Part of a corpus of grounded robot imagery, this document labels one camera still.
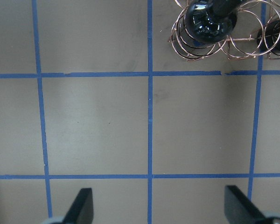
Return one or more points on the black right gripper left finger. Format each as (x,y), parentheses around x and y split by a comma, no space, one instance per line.
(81,210)

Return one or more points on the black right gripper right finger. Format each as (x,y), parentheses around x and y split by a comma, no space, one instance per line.
(238,209)

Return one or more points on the dark wine bottle in basket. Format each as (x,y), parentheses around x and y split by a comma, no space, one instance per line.
(211,21)

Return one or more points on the copper wire wine basket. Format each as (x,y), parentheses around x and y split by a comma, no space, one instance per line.
(253,15)

